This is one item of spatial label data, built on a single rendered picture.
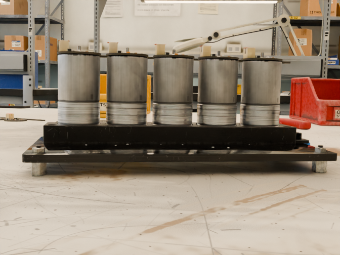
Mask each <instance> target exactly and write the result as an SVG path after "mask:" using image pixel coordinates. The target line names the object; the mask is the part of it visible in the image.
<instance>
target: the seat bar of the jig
mask: <svg viewBox="0 0 340 255"><path fill-rule="evenodd" d="M99 123H100V124H96V125H64V124H58V121H57V122H47V123H46V124H45V125H43V140H44V143H161V144H295V143H296V127H293V126H289V125H284V124H279V126H272V127H265V126H246V125H240V123H239V122H237V123H236V126H205V125H197V123H196V122H193V123H192V125H189V126H165V125H154V124H153V122H147V123H146V125H109V124H106V123H107V122H105V121H101V122H99Z"/></svg>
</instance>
